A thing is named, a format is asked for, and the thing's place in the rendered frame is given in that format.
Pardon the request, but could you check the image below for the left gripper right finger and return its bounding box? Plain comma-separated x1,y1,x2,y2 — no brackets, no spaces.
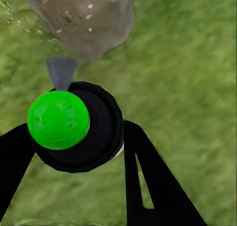
123,121,207,226

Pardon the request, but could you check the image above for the pesticide atomizer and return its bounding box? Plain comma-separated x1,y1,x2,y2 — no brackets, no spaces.
27,56,125,173

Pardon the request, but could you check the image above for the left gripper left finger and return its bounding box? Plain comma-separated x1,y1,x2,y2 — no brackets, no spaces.
0,123,35,222

